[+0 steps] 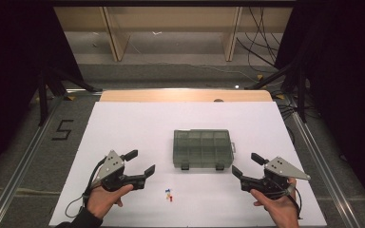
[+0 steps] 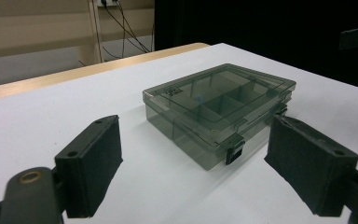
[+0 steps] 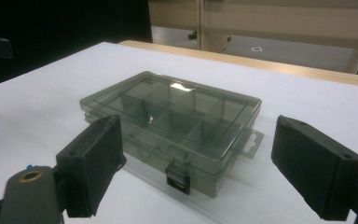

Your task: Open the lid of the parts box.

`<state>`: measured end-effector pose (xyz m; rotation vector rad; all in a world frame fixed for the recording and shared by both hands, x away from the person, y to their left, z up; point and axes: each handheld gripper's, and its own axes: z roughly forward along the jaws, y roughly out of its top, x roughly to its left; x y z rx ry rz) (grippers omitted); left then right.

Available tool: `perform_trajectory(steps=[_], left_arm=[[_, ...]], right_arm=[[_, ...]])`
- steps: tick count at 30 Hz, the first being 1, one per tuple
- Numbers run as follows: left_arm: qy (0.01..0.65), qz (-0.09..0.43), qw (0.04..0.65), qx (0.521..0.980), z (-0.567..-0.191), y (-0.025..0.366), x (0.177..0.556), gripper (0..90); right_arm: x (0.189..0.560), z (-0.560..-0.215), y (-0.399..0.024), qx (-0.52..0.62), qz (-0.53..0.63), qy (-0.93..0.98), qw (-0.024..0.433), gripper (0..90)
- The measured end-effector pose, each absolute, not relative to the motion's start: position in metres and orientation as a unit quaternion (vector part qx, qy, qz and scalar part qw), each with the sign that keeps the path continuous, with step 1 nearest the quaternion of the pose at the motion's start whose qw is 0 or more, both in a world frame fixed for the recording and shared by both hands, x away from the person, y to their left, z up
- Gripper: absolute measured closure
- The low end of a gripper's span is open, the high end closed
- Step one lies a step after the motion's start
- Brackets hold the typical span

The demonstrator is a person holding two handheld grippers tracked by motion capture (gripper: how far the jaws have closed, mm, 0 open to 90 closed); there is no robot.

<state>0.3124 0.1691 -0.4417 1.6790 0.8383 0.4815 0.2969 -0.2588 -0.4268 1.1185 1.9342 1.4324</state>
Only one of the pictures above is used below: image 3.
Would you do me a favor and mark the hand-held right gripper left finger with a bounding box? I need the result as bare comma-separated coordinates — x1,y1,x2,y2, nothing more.
55,115,127,218

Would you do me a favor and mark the grey transparent compartment box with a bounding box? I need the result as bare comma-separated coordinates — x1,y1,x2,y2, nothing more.
79,70,265,199

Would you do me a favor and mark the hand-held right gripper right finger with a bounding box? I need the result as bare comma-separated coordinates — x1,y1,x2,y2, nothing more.
270,115,358,222

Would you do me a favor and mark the light wooden shelf unit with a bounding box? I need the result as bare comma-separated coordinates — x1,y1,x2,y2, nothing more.
148,0,358,77

